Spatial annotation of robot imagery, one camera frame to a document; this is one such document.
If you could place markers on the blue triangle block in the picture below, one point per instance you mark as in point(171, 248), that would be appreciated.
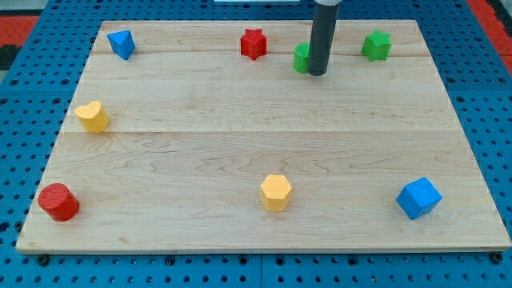
point(122, 43)

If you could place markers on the red star block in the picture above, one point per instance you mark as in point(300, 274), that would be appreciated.
point(253, 44)

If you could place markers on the blue cube block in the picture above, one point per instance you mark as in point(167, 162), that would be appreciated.
point(418, 198)

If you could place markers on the light wooden board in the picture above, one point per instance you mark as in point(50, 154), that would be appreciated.
point(195, 127)

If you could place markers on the green cylinder block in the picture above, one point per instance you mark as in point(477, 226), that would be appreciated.
point(301, 57)

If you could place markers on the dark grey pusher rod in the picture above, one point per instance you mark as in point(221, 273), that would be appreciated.
point(322, 34)

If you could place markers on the yellow heart block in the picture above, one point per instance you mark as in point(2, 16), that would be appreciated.
point(93, 117)

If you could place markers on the red cylinder block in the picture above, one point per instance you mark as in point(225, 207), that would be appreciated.
point(58, 202)

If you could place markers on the yellow hexagon block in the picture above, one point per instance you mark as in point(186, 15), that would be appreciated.
point(276, 192)

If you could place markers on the green star block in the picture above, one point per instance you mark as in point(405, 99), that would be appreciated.
point(377, 45)

